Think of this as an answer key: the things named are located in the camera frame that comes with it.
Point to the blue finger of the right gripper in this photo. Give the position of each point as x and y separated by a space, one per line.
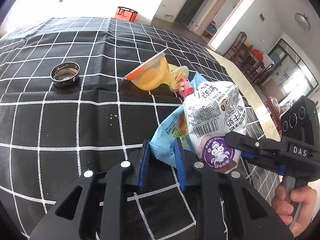
249 144
249 153

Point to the wooden dining table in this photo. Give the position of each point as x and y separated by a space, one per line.
253 68

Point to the person's right hand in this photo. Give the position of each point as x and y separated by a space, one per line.
305 195

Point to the black white checkered tablecloth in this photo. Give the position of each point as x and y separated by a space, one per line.
50 136

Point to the black right camera box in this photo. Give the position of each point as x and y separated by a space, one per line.
300 122

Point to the white purple bread wrapper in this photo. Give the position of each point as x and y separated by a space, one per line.
213 110

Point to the round ceiling lamp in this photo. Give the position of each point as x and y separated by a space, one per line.
303 21

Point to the orange jelly cup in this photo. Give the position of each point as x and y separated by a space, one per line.
151 73

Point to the pink pig jelly cup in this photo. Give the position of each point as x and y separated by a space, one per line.
185 88

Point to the wooden dining chair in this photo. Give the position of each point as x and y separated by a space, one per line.
234 51

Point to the round metal jar lid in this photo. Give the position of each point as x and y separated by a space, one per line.
65 74

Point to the orange storage bag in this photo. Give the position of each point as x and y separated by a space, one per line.
125 14

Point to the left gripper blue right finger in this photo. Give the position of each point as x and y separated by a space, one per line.
179 160

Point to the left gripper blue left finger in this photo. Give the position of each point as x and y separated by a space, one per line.
144 155

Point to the yellow jelly cup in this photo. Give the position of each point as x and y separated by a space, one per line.
176 74

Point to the light blue snack wrapper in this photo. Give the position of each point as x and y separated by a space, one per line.
185 123

